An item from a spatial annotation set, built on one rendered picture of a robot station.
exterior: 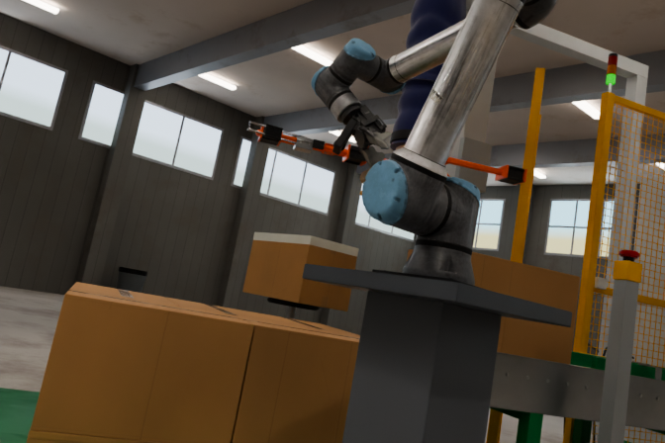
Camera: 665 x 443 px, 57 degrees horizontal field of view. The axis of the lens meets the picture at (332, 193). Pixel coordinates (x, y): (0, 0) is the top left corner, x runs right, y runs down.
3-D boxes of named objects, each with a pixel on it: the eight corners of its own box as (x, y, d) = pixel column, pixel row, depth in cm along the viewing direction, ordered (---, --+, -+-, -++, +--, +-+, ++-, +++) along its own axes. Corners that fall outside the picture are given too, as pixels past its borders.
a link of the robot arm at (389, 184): (430, 245, 154) (570, -38, 145) (381, 228, 144) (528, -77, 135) (395, 221, 166) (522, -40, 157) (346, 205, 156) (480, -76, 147)
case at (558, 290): (508, 359, 286) (519, 274, 292) (569, 375, 248) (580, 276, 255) (393, 340, 266) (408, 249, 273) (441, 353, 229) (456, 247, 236)
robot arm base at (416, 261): (486, 293, 162) (492, 256, 164) (450, 281, 148) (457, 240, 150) (426, 284, 175) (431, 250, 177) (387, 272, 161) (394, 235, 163)
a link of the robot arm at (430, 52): (578, -24, 157) (387, 72, 206) (551, -49, 149) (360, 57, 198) (582, 14, 153) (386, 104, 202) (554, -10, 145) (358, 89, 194)
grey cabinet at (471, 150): (481, 193, 376) (487, 145, 381) (486, 192, 371) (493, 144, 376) (452, 185, 370) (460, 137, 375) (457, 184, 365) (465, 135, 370)
